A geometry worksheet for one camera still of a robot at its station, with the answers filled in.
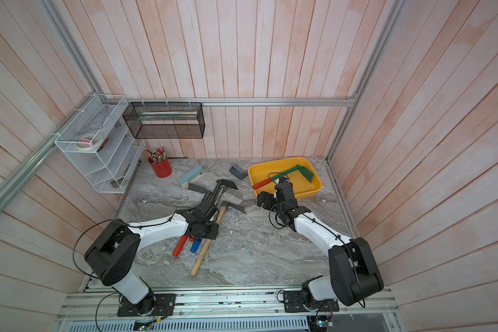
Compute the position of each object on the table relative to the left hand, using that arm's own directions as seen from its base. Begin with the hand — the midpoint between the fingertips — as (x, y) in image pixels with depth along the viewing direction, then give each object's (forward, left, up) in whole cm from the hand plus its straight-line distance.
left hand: (212, 235), depth 91 cm
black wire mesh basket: (+51, +27, +24) cm, 63 cm away
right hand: (+13, -24, +11) cm, 29 cm away
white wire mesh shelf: (+15, +38, +28) cm, 49 cm away
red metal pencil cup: (+34, +30, +6) cm, 45 cm away
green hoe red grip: (+34, -49, +3) cm, 59 cm away
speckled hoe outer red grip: (-5, +13, 0) cm, 14 cm away
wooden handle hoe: (+14, -5, +2) cm, 15 cm away
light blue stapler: (+31, +14, +4) cm, 34 cm away
